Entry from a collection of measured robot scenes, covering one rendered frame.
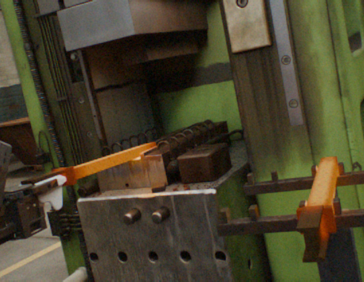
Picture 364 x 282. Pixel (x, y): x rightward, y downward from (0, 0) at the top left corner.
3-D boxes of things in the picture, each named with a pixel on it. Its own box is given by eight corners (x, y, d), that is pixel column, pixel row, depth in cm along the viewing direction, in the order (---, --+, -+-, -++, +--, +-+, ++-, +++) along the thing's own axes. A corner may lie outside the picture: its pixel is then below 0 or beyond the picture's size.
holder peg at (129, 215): (133, 225, 113) (130, 214, 112) (123, 225, 114) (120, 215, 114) (142, 219, 116) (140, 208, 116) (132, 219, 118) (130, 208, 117)
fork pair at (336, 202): (341, 214, 72) (338, 201, 72) (300, 217, 74) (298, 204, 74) (344, 172, 93) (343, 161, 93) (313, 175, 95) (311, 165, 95)
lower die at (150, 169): (168, 185, 118) (160, 150, 117) (100, 191, 128) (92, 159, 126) (231, 144, 154) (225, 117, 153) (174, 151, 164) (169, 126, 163)
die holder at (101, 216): (254, 385, 112) (214, 189, 106) (113, 368, 131) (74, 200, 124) (310, 270, 161) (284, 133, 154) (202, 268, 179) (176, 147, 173)
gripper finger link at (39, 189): (46, 188, 93) (8, 203, 86) (43, 179, 93) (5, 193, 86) (64, 186, 91) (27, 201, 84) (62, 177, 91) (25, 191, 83)
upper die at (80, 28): (135, 34, 113) (125, -10, 112) (66, 52, 123) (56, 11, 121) (209, 28, 149) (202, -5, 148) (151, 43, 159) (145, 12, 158)
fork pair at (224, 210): (257, 221, 76) (254, 208, 76) (221, 223, 78) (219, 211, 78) (279, 178, 98) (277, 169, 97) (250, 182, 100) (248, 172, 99)
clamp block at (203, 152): (214, 181, 112) (209, 154, 111) (181, 184, 116) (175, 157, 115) (233, 167, 123) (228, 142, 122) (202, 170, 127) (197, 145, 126)
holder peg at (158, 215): (162, 224, 109) (160, 212, 109) (152, 225, 110) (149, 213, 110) (171, 217, 113) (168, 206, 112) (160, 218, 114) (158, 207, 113)
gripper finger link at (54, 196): (69, 201, 98) (33, 217, 90) (62, 172, 97) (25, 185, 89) (81, 201, 96) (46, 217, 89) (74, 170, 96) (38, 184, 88)
